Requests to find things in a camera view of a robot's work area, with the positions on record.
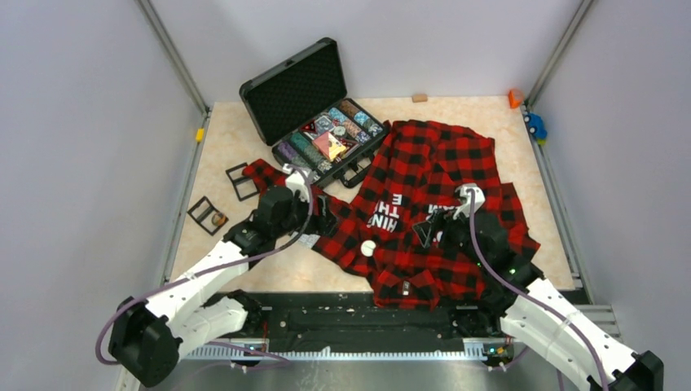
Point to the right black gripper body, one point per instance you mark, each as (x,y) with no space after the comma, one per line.
(454,231)

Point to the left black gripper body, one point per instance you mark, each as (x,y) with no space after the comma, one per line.
(316,223)

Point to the red black plaid shirt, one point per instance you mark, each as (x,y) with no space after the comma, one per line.
(381,234)

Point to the black square brooch box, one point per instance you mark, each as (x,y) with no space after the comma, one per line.
(243,186)

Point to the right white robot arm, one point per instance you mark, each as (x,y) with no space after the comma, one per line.
(530,309)

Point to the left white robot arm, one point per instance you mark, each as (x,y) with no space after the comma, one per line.
(150,335)

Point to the pink yellow card packet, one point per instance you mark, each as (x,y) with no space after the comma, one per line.
(329,146)

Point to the black open chip case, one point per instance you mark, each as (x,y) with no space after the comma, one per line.
(304,96)

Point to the small wooden block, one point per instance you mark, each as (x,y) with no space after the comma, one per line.
(419,98)

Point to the blue toy car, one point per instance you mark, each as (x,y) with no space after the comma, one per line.
(536,127)

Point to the orange small object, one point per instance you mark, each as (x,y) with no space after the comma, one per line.
(515,98)

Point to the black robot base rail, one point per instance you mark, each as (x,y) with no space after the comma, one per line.
(350,323)

